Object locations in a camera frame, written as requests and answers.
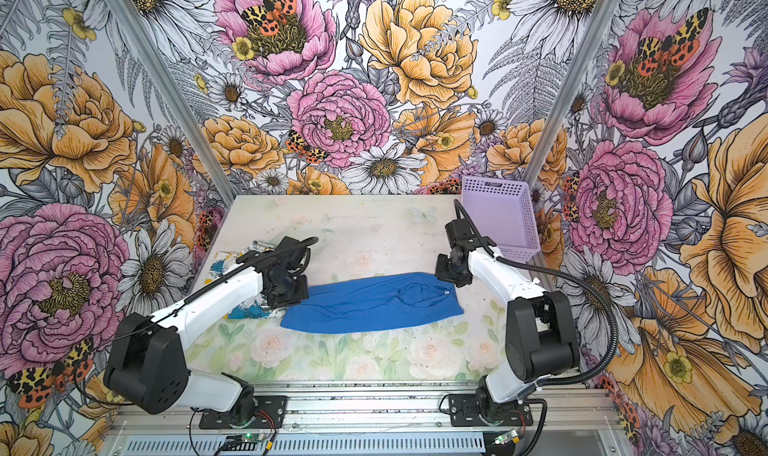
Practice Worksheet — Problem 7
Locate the aluminium mounting rail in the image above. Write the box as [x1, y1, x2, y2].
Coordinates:
[113, 381, 619, 434]

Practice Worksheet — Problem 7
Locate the green circuit board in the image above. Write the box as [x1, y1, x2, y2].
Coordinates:
[218, 433, 274, 454]
[493, 429, 520, 446]

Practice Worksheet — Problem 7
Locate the right aluminium corner post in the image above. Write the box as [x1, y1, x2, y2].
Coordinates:
[523, 0, 621, 185]

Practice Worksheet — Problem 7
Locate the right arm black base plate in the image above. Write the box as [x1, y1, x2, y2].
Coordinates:
[439, 393, 533, 427]

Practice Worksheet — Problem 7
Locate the lavender plastic laundry basket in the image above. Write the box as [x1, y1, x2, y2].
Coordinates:
[461, 176, 540, 263]

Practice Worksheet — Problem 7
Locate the left aluminium corner post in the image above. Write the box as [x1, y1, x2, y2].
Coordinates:
[105, 0, 237, 207]

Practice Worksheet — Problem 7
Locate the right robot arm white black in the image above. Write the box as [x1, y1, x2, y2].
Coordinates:
[435, 219, 580, 424]

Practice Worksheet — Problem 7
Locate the green circuit board right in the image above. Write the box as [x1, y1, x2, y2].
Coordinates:
[493, 429, 520, 446]

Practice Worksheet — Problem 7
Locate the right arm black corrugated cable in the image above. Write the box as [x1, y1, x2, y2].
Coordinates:
[453, 199, 620, 456]

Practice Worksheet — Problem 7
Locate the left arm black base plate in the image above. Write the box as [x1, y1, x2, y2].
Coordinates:
[198, 395, 288, 430]

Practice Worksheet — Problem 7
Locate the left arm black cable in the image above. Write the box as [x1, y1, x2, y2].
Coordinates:
[71, 236, 320, 456]

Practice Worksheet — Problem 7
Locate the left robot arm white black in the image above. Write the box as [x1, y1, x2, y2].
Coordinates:
[103, 237, 318, 426]

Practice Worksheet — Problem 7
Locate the green circuit board left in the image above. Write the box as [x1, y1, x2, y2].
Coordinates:
[218, 433, 274, 454]

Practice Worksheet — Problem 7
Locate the white teal yellow printed garment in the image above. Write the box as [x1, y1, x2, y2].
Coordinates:
[205, 241, 280, 320]

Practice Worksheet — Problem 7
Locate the blue cloth garment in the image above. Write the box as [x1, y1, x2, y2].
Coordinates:
[280, 272, 464, 335]

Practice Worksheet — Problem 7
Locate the white slotted cable duct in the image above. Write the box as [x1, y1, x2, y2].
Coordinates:
[112, 432, 486, 455]

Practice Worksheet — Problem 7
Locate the aluminium corner post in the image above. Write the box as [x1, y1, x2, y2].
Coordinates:
[523, 0, 621, 185]
[105, 0, 237, 207]

